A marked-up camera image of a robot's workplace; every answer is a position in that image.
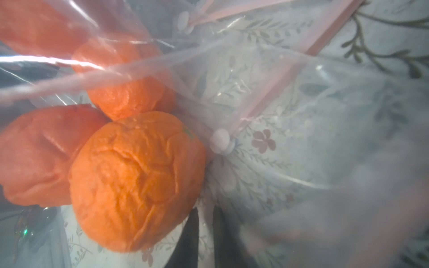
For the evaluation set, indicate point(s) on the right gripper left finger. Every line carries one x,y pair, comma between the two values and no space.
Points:
185,254

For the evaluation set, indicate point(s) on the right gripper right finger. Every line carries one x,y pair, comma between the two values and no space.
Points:
226,249

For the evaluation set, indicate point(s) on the orange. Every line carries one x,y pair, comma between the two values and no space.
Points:
38,149
119,99
136,179

